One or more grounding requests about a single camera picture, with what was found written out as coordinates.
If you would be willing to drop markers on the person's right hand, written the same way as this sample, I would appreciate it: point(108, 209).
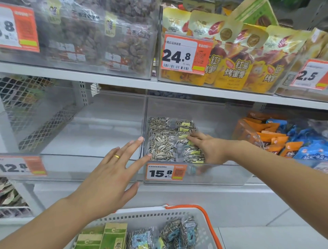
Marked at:
point(217, 150)

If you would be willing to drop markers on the person's left hand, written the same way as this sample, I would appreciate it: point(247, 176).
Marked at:
point(107, 184)

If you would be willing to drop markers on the green snack packet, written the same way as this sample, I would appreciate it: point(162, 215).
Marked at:
point(88, 239)
point(114, 236)

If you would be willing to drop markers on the white orange shopping basket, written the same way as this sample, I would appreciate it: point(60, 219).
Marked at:
point(153, 213)

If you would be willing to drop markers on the sunflower seed packets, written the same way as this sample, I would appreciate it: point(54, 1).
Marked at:
point(164, 143)

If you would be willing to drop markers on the white store shelf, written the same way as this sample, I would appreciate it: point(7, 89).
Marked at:
point(179, 88)

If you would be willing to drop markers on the pile of seed packets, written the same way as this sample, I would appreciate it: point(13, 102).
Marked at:
point(166, 236)

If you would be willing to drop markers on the person's right forearm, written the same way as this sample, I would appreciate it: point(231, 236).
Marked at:
point(282, 174)

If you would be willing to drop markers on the bin of yellow snacks 2.5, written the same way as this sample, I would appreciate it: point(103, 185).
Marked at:
point(315, 46)

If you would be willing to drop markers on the orange and blue snack packets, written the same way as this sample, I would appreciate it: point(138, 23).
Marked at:
point(246, 128)

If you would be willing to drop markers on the empty clear plastic bin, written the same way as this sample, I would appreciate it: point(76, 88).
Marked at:
point(89, 141)

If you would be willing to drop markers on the orange white price tag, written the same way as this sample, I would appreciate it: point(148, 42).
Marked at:
point(23, 166)
point(23, 28)
point(164, 173)
point(310, 75)
point(179, 55)

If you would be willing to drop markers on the stack of yellow snack bags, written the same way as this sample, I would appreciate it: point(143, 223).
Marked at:
point(243, 64)

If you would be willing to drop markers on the white paper scrap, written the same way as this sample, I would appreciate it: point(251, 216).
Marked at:
point(94, 89)

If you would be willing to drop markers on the pile of brown snack bags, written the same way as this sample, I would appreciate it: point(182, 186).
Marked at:
point(10, 195)

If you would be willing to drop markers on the green beige snack bag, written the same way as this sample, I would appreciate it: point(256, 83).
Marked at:
point(253, 12)

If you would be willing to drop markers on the clear bin of nut bags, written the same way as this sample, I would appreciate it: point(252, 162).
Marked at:
point(89, 38)

